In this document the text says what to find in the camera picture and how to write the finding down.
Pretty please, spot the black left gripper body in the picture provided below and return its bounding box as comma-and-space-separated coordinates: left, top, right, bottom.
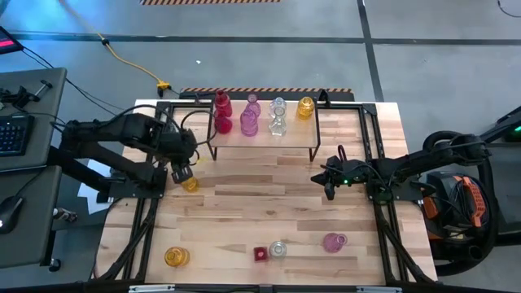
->
172, 161, 196, 186

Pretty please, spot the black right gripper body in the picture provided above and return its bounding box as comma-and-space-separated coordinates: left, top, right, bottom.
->
325, 158, 376, 186

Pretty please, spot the round red glass vase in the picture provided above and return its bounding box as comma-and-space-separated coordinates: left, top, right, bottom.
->
213, 109, 234, 135

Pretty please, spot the faceted clear glass vase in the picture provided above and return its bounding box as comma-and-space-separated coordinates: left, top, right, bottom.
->
268, 106, 287, 138

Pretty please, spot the round clear glass vase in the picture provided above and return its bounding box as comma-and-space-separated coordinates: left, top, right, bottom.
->
269, 240, 288, 259
269, 96, 287, 119

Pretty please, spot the tall red glass vase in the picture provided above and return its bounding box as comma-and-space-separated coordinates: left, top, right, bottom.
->
214, 90, 233, 117

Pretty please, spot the tall pink ribbed glass vase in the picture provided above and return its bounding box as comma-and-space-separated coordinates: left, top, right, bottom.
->
239, 108, 260, 138

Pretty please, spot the small pink glass vase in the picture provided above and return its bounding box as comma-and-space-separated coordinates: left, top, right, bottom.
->
246, 93, 262, 117

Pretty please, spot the round pink glass vase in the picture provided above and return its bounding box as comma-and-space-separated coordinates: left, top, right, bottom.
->
322, 232, 349, 254

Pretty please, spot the white paper sheet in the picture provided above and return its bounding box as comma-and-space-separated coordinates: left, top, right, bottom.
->
76, 158, 123, 216

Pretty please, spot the black hazard striped mat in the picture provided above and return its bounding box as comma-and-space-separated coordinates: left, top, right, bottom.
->
177, 86, 356, 103

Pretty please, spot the black orange vacuum cleaner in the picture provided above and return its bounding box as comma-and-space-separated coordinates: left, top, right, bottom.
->
418, 129, 501, 278

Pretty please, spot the grey desk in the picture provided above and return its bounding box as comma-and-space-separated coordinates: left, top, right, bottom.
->
0, 164, 63, 269
0, 67, 68, 173

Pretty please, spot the dark grey mat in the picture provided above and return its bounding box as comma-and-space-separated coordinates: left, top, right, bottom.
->
483, 142, 521, 245

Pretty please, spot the black equipment stand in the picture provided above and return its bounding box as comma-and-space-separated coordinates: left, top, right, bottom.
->
447, 104, 521, 160

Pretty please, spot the black keyboard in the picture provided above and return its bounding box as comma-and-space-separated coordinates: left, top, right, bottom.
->
0, 113, 36, 158

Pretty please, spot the black computer mouse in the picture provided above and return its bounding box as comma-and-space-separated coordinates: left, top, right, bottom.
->
0, 195, 24, 236

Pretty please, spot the black desk clamp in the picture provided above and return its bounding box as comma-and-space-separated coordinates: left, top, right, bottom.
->
0, 79, 54, 110

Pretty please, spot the black monitor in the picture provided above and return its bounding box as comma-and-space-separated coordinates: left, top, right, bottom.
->
0, 25, 24, 56

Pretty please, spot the wooden shelf with black frame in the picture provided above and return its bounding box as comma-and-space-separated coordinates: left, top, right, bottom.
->
206, 98, 322, 163

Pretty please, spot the yellow extension cable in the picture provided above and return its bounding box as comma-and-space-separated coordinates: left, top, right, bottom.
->
56, 0, 172, 91

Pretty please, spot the silver metal bracket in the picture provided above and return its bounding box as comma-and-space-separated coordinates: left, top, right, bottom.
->
129, 284, 176, 293
357, 286, 403, 293

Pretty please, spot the black metal table frame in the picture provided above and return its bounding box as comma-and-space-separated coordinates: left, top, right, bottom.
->
92, 98, 439, 293

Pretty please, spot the black floor cable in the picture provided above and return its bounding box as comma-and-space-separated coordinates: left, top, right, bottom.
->
19, 43, 127, 117

